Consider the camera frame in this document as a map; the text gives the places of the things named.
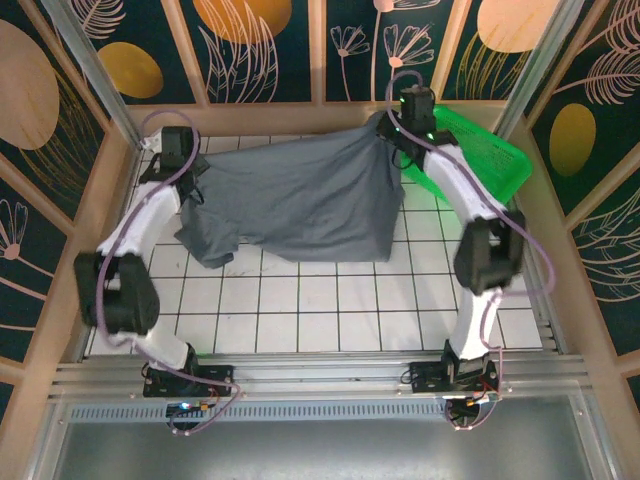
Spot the gray t-shirt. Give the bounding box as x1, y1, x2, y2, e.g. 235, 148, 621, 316
173, 112, 407, 271

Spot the green plastic basket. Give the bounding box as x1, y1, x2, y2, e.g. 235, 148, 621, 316
399, 103, 532, 205

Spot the grey metal sheet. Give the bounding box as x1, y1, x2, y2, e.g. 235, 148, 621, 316
47, 419, 609, 480

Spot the aluminium frame post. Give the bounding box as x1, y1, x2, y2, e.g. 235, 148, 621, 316
494, 0, 587, 146
42, 0, 147, 151

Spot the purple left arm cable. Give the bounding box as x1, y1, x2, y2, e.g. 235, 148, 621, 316
97, 108, 244, 437

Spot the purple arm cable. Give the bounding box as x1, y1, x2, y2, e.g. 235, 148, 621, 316
385, 71, 556, 432
97, 108, 244, 437

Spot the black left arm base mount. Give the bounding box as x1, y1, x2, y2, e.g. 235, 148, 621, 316
142, 360, 236, 399

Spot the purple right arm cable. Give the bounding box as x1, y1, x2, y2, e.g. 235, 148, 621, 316
385, 71, 556, 432

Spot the aluminium frame rail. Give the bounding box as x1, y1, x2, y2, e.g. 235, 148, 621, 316
49, 352, 591, 402

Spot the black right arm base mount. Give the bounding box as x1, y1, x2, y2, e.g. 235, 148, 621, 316
407, 351, 501, 396

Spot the slotted metal cable duct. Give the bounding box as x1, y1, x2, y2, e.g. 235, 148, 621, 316
68, 401, 584, 425

